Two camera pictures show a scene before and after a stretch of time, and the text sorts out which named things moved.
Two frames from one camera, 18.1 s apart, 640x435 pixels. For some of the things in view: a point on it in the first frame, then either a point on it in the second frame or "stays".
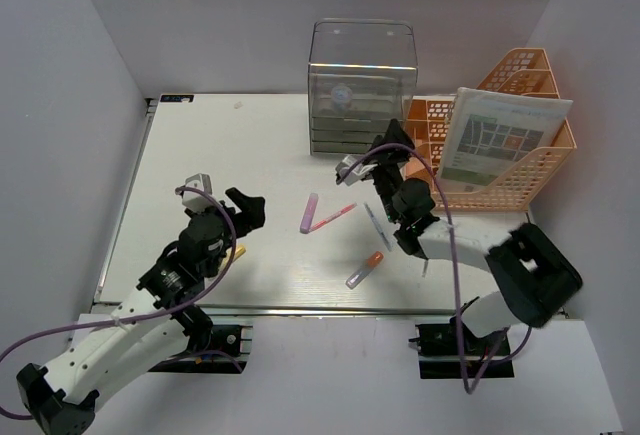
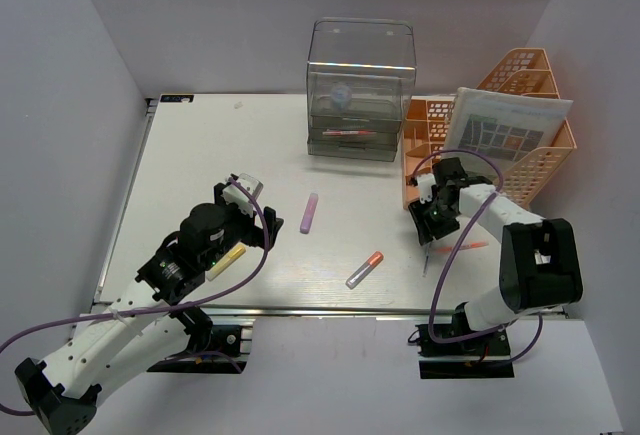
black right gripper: x=395 y=135 → x=426 y=228
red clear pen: x=333 y=217 → x=349 y=133
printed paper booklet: x=492 y=132 stays
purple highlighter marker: x=308 y=213 stays
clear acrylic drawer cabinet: x=359 y=73 stays
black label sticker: x=177 y=98 stays
